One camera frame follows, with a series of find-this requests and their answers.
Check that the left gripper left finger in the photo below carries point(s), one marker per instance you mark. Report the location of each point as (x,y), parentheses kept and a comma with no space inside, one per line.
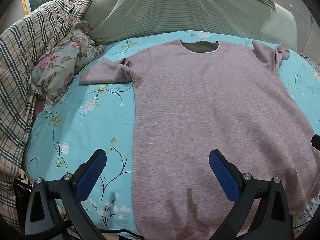
(55,205)

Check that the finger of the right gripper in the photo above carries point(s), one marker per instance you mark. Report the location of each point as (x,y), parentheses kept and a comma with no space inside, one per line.
(316,141)

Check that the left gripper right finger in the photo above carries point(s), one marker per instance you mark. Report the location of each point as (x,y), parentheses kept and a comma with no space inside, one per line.
(271,220)

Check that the mauve knit sweater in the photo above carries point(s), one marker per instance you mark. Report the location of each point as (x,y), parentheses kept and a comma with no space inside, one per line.
(192,98)

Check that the blue floral bed sheet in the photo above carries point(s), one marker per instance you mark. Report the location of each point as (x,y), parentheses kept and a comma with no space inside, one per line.
(102,116)

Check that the floral ruffled pillow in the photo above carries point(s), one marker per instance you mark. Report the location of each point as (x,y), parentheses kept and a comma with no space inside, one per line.
(57,68)

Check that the plaid blanket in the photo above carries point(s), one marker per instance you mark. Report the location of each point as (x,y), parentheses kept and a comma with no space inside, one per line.
(22,45)

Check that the green striped pillow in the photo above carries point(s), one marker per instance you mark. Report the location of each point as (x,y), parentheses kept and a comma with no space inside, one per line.
(116,20)

